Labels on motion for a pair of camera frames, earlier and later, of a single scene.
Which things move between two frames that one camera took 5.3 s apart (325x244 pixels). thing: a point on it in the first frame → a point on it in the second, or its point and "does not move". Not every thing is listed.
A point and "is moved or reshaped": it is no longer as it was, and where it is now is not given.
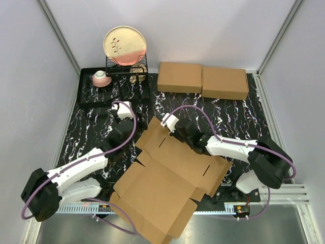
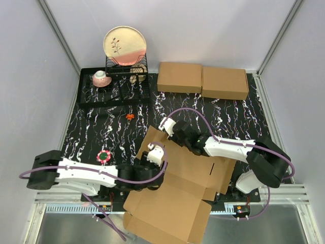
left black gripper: (118, 121) → (144, 161)
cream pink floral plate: (125, 44) does not move
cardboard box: (156, 198) is moved or reshaped
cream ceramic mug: (138, 72) does not move
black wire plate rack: (137, 72) does not move
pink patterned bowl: (99, 79) does not move
